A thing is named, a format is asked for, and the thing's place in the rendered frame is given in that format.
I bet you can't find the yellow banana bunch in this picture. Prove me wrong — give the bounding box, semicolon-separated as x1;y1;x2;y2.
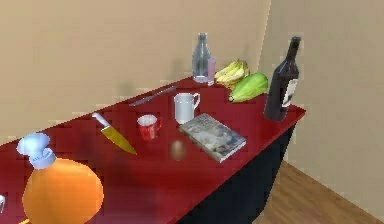
213;58;251;90

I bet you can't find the clear glass bottle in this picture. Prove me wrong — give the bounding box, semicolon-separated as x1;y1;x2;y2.
191;32;212;84

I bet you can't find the grey book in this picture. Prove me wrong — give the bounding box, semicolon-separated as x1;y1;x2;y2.
178;112;248;164

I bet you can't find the white mug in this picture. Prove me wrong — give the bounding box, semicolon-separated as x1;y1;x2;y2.
173;92;202;125

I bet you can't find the orange spray bottle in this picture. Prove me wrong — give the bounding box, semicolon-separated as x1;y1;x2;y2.
16;132;105;224

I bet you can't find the red topped table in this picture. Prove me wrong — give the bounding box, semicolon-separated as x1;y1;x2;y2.
0;76;307;224

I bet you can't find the grey butter knife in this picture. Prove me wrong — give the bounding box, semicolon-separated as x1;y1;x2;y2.
128;85;178;108

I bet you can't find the yellow bladed knife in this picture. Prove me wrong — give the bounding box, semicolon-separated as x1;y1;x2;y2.
91;112;138;156

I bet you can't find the pale pink shaker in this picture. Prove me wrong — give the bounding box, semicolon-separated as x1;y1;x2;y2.
207;56;217;87

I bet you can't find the red mug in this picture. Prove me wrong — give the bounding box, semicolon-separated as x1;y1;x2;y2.
136;114;164;142

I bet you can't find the dark wine bottle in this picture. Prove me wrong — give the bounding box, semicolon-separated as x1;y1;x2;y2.
263;36;302;123

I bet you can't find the brown egg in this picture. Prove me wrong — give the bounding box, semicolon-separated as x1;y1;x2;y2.
169;139;187;162

